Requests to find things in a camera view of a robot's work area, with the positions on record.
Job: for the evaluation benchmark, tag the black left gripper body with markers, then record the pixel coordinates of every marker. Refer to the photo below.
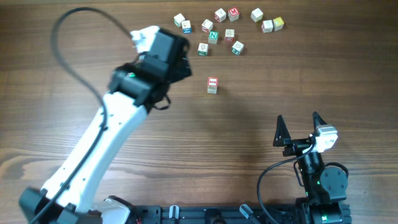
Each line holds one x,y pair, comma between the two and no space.
182,72

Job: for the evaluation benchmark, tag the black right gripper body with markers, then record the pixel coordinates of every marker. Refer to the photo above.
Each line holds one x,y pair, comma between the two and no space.
296,147

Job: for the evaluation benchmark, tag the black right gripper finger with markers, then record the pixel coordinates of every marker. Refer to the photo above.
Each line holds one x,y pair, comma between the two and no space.
317,120
282,137

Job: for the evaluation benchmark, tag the red letter I block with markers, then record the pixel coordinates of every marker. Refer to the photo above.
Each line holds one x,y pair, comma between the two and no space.
212,81

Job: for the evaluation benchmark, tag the red letter U block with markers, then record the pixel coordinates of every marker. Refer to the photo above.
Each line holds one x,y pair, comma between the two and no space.
229,35

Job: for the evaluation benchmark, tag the white green picture block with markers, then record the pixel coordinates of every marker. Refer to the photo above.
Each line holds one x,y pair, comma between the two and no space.
212,89

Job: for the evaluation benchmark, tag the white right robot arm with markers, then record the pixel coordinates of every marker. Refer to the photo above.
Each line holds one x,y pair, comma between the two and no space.
324,183

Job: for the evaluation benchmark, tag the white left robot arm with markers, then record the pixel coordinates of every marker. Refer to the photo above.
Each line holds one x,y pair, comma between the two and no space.
135,88

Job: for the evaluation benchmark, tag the blue letter block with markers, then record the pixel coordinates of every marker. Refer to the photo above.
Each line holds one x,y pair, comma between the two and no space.
186,27

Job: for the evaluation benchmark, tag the green letter block centre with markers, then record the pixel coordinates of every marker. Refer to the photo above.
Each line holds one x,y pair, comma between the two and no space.
203,49

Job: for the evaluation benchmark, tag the green letter block far left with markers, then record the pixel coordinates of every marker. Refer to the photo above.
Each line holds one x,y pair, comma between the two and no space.
178,19

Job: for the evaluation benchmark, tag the red letter A block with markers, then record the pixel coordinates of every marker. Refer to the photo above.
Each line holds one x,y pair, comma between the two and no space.
206,26

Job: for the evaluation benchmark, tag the green letter N block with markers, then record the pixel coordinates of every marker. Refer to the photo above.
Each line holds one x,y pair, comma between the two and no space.
213,37

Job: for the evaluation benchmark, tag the red white picture block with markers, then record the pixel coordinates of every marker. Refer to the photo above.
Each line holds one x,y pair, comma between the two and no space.
220,15

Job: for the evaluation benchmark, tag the green letter J block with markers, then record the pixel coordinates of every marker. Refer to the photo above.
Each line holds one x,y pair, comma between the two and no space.
237,48

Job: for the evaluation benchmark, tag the red letter M block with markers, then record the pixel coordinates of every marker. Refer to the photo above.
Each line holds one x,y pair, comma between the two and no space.
233,14

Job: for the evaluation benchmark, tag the plain white picture block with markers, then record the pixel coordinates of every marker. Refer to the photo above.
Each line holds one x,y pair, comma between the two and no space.
257,15

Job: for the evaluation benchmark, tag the red letter Y block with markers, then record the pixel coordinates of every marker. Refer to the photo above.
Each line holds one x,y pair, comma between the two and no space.
267,26

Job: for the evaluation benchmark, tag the yellow block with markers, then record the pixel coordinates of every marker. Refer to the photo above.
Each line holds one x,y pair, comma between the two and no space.
278,23

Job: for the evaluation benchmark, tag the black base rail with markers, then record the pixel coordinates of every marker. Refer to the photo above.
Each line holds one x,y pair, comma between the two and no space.
282,213

